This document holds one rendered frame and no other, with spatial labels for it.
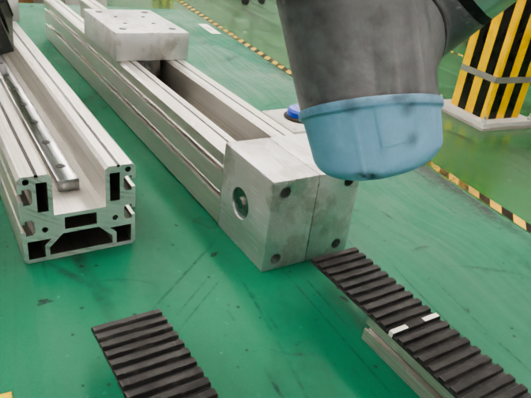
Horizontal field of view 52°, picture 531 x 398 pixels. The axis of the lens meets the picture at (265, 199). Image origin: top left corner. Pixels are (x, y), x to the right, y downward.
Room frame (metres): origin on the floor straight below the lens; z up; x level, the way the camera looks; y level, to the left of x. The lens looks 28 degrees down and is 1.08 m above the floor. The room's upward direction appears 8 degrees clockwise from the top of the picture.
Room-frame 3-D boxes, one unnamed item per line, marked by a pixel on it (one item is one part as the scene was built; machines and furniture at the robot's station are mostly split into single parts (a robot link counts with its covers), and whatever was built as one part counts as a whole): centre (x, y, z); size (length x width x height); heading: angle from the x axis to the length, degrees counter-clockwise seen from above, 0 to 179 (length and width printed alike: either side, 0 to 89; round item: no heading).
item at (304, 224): (0.49, -0.03, 0.83); 0.12 x 0.09 x 0.10; 125
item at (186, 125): (0.85, 0.23, 0.82); 0.80 x 0.10 x 0.09; 35
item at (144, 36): (0.85, 0.23, 0.87); 0.16 x 0.11 x 0.07; 35
